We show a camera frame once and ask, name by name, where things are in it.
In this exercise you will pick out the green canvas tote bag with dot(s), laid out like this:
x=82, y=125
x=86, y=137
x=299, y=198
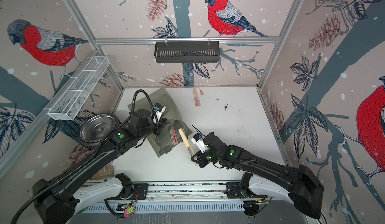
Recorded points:
x=170, y=121

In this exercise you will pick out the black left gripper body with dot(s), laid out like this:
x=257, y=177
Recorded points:
x=158, y=129

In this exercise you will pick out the black hanging wire basket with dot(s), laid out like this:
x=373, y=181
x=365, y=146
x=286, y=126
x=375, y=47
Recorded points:
x=187, y=52

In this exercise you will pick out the black grey wooden folding fan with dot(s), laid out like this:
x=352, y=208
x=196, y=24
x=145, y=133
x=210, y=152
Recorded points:
x=186, y=142

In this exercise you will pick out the pink wooden folding fan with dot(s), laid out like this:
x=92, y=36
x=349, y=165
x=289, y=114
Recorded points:
x=197, y=93

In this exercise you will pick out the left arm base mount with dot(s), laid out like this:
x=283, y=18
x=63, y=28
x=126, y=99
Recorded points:
x=131, y=190

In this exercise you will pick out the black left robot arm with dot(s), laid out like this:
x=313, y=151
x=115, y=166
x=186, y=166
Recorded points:
x=55, y=201

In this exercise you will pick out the white mesh wall shelf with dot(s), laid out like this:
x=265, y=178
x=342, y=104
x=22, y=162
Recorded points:
x=71, y=101

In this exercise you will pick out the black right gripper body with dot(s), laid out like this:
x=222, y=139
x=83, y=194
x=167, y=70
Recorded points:
x=216, y=157

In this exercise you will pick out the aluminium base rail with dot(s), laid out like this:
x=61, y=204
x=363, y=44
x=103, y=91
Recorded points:
x=210, y=190

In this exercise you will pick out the black right base connector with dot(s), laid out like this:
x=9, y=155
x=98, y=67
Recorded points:
x=251, y=208

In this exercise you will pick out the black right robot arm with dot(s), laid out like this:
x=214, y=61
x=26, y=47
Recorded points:
x=305, y=189

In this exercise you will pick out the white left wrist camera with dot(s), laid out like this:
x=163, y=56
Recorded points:
x=158, y=112

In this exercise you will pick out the pink small circuit board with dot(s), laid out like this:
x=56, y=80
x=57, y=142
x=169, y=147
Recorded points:
x=129, y=212

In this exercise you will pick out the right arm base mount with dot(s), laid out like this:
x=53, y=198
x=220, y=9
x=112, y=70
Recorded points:
x=240, y=190

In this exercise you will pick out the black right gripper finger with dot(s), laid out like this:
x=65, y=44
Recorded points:
x=202, y=163
x=196, y=157

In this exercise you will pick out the round steel plate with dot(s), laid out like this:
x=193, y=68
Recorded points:
x=93, y=130

